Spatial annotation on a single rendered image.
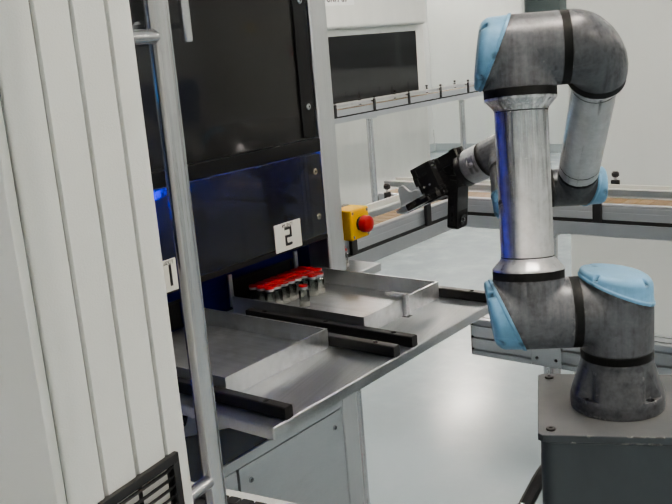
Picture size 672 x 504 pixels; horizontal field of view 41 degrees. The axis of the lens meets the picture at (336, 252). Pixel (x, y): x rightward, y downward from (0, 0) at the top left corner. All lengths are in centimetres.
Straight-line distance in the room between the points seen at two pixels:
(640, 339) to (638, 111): 166
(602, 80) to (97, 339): 93
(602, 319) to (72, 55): 93
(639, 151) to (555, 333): 169
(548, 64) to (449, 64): 950
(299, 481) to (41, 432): 124
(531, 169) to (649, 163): 166
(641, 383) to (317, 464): 86
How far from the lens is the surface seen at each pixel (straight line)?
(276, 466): 197
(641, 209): 245
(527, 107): 143
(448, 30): 1092
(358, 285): 196
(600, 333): 146
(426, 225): 252
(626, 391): 149
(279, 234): 186
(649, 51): 304
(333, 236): 200
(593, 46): 144
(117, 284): 87
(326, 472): 212
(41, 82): 82
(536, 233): 144
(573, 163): 169
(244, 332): 172
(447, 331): 166
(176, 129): 95
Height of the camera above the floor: 141
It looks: 13 degrees down
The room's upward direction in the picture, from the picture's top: 5 degrees counter-clockwise
